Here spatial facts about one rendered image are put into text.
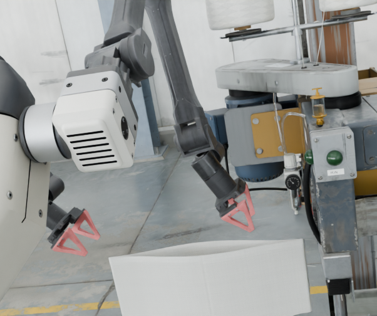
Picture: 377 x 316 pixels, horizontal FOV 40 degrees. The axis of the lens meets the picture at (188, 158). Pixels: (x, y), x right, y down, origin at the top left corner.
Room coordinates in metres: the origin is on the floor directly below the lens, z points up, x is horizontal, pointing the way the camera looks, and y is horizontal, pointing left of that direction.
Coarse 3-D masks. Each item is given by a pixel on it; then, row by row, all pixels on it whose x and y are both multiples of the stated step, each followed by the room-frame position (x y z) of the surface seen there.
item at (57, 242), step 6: (54, 234) 1.18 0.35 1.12; (60, 234) 1.16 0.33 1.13; (66, 234) 1.15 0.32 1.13; (72, 234) 1.16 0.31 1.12; (54, 240) 1.18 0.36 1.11; (60, 240) 1.15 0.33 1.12; (72, 240) 1.16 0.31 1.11; (78, 240) 1.16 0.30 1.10; (54, 246) 1.16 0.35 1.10; (60, 246) 1.16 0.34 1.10; (78, 246) 1.16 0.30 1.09; (84, 246) 1.17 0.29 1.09; (66, 252) 1.16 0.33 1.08; (72, 252) 1.16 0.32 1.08; (78, 252) 1.16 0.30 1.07; (84, 252) 1.16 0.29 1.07
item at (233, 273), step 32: (128, 256) 1.21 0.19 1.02; (160, 256) 1.17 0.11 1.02; (192, 256) 1.15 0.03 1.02; (224, 256) 1.14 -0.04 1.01; (256, 256) 1.14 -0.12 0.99; (288, 256) 1.14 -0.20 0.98; (128, 288) 1.21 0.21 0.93; (160, 288) 1.18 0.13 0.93; (192, 288) 1.15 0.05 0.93; (224, 288) 1.14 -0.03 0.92; (256, 288) 1.14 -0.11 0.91; (288, 288) 1.14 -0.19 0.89
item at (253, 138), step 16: (224, 112) 1.38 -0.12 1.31; (240, 112) 1.37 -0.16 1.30; (256, 112) 1.36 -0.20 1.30; (272, 112) 1.35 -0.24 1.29; (240, 128) 1.37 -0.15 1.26; (256, 128) 1.36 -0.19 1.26; (272, 128) 1.35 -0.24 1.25; (288, 128) 1.34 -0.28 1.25; (240, 144) 1.37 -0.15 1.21; (256, 144) 1.36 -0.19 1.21; (272, 144) 1.35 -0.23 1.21; (288, 144) 1.34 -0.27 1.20; (240, 160) 1.38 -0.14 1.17; (256, 160) 1.37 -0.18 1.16; (272, 160) 1.36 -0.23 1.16
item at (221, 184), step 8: (216, 176) 1.14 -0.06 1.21; (224, 176) 1.14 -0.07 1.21; (208, 184) 1.15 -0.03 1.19; (216, 184) 1.14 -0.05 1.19; (224, 184) 1.14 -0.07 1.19; (232, 184) 1.14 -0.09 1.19; (216, 192) 1.14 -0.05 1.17; (224, 192) 1.13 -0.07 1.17; (232, 192) 1.11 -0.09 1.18; (216, 200) 1.15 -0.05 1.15; (224, 200) 1.11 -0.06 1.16
